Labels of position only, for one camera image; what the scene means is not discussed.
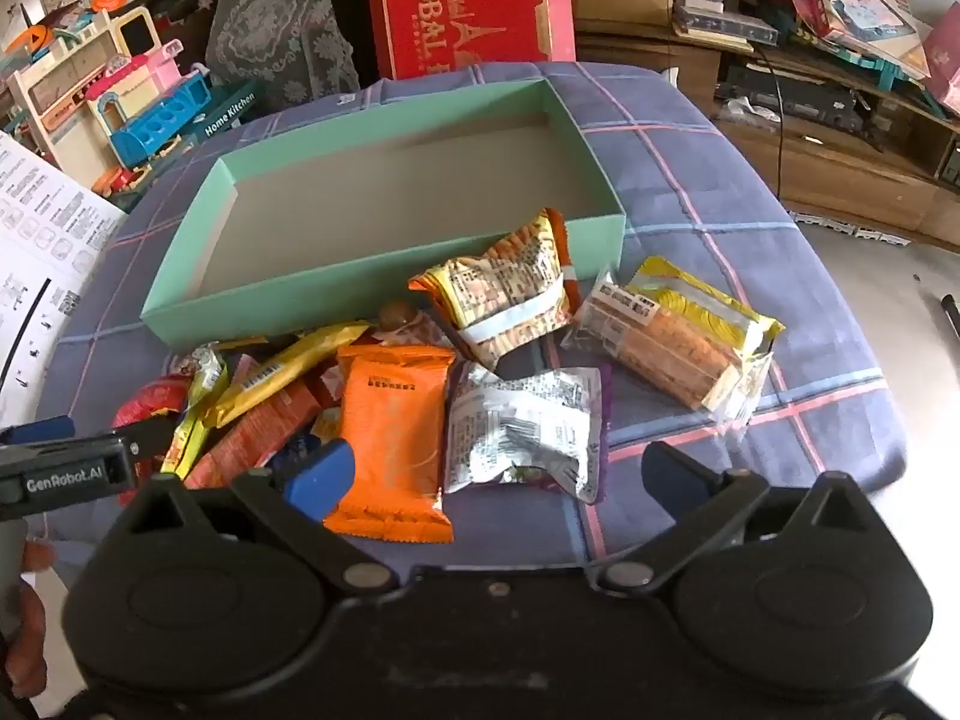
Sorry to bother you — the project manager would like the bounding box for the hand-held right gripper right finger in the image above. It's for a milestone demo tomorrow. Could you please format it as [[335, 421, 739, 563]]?
[[589, 441, 878, 593]]

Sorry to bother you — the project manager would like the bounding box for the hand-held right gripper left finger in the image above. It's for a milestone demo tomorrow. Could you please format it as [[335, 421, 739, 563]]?
[[116, 439, 400, 597]]

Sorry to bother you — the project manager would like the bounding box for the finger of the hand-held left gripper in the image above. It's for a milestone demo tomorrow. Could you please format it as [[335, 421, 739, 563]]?
[[0, 418, 74, 447], [111, 411, 185, 460]]

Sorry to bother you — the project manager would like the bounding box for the large red snack packet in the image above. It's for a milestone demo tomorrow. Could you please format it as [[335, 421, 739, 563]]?
[[112, 379, 192, 458]]

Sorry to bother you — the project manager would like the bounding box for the green yellow snack bar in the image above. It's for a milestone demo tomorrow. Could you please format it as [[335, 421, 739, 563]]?
[[161, 345, 230, 477]]

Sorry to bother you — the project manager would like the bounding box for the red orange snack bar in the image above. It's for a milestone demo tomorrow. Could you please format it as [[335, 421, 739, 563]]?
[[184, 379, 323, 492]]

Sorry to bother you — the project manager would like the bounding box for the orange snack packet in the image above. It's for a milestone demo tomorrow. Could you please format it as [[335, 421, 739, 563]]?
[[324, 343, 455, 543]]

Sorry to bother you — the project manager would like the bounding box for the yellow clear biscuit packet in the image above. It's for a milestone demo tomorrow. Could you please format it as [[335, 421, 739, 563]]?
[[571, 255, 786, 432]]

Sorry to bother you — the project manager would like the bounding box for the silver snack packet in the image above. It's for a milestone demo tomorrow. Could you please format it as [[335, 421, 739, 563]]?
[[444, 361, 612, 505]]

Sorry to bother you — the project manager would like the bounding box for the brown chocolate candy cup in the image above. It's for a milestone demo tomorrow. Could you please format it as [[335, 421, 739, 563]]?
[[375, 300, 421, 335]]

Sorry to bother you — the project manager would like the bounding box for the green cardboard box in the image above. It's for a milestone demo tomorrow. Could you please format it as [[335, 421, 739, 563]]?
[[141, 79, 627, 352]]

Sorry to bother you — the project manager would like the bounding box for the orange white chips packet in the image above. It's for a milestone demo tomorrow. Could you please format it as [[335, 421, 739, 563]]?
[[409, 208, 580, 372]]

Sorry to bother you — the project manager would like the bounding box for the person's left hand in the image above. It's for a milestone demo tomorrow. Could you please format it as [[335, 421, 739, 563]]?
[[0, 536, 59, 702]]

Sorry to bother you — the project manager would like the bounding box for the white instruction sheet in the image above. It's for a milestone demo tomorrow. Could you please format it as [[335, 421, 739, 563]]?
[[0, 131, 128, 428]]

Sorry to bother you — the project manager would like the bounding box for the blue plaid blanket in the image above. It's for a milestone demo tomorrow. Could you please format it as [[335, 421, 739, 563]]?
[[56, 60, 912, 571]]

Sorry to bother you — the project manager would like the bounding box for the white toy track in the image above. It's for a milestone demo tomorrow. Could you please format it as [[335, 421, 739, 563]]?
[[795, 210, 912, 246]]

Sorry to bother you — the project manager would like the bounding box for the blue toy sink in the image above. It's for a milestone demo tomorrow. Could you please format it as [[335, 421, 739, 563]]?
[[111, 67, 215, 166]]

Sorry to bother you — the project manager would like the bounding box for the wooden shelf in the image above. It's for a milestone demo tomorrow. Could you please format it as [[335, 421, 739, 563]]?
[[577, 15, 960, 248]]

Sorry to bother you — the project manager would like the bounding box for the teal toy base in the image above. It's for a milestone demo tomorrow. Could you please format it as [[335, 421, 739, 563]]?
[[161, 79, 267, 166]]

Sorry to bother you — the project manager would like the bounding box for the cream pink toy kitchen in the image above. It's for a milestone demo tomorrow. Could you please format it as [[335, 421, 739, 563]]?
[[7, 0, 188, 192]]

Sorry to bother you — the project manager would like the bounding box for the black audio device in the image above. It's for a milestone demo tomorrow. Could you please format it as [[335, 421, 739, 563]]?
[[716, 64, 886, 143]]

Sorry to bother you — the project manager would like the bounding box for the grey lace cloth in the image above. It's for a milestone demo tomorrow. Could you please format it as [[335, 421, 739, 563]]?
[[204, 0, 361, 110]]

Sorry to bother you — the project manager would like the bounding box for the red gift box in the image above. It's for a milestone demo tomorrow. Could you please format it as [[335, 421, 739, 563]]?
[[364, 0, 577, 81]]

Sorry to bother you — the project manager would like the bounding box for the pink paper box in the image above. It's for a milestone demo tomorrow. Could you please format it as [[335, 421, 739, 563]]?
[[922, 22, 960, 117]]

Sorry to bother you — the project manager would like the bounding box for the pink puzzle box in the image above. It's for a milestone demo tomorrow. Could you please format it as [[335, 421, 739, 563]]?
[[795, 0, 931, 83]]

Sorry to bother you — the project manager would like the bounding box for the black cable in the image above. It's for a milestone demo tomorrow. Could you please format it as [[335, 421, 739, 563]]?
[[754, 41, 790, 200]]

